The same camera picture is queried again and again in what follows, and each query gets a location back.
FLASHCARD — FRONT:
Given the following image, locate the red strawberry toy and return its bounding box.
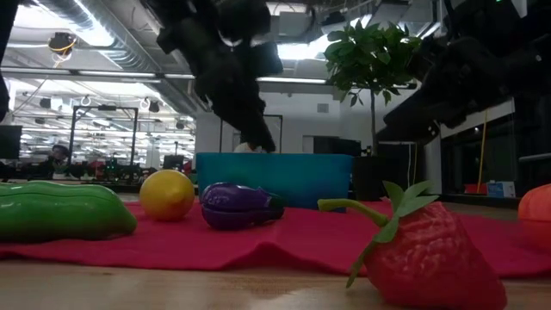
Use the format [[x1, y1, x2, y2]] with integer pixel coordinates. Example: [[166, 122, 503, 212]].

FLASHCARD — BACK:
[[317, 180, 508, 310]]

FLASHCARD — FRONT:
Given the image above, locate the yellow lemon toy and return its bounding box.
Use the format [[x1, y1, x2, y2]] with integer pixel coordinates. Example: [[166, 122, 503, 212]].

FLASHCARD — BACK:
[[139, 169, 196, 223]]

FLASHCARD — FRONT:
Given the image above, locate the purple eggplant toy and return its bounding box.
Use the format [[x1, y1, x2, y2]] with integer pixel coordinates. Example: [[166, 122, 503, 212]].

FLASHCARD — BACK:
[[200, 182, 286, 232]]

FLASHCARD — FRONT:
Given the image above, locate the blue white box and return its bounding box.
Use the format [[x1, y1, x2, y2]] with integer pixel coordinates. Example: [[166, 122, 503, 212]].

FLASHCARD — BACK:
[[486, 180, 517, 199]]

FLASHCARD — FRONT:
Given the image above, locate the ceiling light panel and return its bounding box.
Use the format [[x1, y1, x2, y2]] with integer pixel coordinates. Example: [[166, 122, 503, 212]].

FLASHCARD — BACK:
[[275, 34, 341, 61]]

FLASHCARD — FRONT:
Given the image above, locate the black plant pot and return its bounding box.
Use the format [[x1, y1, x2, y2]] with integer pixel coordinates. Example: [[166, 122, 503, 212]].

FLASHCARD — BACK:
[[352, 155, 414, 202]]

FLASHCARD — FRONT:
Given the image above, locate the orange fruit toy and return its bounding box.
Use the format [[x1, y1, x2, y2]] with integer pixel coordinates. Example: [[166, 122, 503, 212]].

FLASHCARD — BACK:
[[517, 183, 551, 251]]

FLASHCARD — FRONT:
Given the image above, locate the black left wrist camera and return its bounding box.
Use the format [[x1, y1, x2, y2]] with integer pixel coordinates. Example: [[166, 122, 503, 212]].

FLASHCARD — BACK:
[[251, 40, 285, 78]]

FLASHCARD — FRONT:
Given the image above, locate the person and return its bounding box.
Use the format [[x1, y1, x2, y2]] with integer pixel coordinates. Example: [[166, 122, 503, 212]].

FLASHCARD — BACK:
[[42, 144, 72, 180], [234, 141, 263, 154]]

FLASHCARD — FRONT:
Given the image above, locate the yellow ceiling cable reel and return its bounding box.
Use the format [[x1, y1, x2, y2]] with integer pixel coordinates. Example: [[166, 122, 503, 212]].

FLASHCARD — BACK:
[[47, 32, 77, 56]]

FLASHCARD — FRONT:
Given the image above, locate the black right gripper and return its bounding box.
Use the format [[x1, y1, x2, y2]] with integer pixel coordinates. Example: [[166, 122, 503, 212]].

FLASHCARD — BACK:
[[376, 36, 517, 146]]

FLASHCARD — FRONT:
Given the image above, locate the black gantry frame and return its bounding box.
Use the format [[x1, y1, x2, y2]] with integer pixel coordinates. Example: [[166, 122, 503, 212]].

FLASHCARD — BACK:
[[68, 105, 139, 169]]

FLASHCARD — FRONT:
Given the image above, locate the yellow hanging cable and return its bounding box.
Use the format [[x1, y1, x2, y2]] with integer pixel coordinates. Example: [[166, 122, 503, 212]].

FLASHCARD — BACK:
[[476, 109, 487, 195]]

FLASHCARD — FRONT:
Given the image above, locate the red cloth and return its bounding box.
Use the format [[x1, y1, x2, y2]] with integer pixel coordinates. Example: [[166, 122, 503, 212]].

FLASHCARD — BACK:
[[0, 201, 551, 279]]

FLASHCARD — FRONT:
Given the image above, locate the ribbed silver air duct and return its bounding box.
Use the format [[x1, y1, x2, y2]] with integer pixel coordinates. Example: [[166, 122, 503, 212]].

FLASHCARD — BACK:
[[36, 0, 203, 115]]

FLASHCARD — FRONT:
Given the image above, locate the green cucumber toy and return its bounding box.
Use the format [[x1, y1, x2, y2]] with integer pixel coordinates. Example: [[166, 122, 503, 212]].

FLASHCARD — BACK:
[[0, 180, 138, 243]]

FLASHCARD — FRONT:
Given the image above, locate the ceiling light strip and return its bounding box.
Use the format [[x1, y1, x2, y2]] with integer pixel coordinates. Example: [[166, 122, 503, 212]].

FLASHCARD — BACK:
[[257, 76, 328, 85]]

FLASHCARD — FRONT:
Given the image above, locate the blue plastic tupperware container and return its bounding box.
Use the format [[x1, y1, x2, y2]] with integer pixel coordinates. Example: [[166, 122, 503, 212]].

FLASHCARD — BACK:
[[195, 152, 355, 212]]

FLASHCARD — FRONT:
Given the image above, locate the green artificial plant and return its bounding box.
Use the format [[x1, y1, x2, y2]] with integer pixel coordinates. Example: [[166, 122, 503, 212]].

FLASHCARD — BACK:
[[323, 19, 425, 156]]

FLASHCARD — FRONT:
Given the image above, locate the black monitor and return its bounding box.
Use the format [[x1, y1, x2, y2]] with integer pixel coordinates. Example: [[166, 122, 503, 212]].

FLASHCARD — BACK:
[[0, 124, 23, 160]]

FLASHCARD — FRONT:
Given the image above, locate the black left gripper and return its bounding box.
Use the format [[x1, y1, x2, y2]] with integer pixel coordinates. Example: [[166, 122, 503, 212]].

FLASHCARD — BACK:
[[157, 12, 276, 154]]

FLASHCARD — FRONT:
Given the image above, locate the grey ceiling box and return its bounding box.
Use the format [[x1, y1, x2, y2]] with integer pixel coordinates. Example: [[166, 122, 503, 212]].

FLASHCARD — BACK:
[[279, 11, 315, 38]]

